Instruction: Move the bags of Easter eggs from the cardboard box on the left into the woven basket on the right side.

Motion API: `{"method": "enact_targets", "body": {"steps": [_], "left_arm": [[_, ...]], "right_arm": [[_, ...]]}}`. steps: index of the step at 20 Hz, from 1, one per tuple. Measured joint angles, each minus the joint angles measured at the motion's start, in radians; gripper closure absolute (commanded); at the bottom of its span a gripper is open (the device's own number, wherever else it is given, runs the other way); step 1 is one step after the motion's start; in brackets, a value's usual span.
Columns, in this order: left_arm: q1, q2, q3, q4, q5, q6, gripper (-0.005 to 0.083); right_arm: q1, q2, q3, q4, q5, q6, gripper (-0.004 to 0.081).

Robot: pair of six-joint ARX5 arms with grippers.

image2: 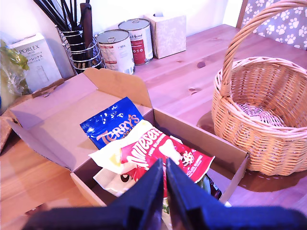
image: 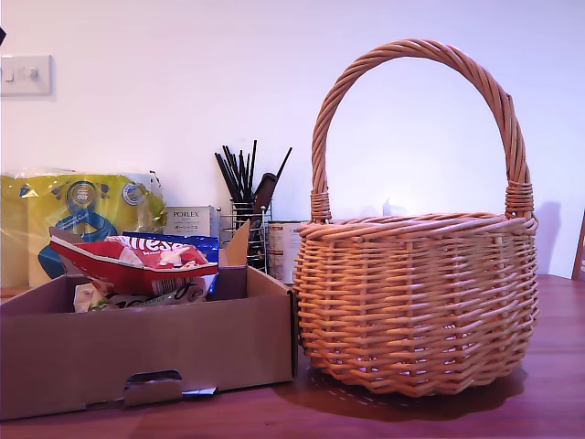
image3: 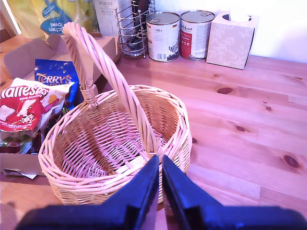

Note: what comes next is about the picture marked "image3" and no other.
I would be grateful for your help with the red Maltesers egg bag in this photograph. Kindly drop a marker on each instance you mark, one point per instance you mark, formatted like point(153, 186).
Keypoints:
point(21, 105)

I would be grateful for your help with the beige leaf print tissue box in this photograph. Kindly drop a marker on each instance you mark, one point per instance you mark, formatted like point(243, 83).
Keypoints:
point(230, 45)

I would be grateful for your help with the white Porlex box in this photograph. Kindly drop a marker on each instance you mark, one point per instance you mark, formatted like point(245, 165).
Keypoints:
point(105, 19)

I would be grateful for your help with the blue Terry's orange egg bag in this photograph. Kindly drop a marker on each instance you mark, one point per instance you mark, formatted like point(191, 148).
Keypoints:
point(55, 72)

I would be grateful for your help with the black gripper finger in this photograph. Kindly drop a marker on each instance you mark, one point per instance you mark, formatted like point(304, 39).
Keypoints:
point(144, 182)
point(180, 184)

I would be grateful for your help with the white tissue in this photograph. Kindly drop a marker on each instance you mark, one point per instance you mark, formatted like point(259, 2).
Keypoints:
point(238, 14)

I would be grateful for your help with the white truffle egg bag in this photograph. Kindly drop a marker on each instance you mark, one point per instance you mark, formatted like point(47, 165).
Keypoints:
point(49, 124)

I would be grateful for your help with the yellow kitchen towel pack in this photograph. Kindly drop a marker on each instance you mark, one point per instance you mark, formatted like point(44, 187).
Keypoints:
point(57, 21)

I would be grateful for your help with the brown cardboard box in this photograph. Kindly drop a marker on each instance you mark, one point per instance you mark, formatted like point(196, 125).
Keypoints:
point(24, 56)

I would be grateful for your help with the tin can with white label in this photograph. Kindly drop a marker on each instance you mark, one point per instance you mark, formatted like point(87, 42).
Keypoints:
point(163, 38)

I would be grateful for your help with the tin can with red label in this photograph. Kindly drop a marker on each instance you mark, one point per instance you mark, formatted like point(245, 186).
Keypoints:
point(194, 38)

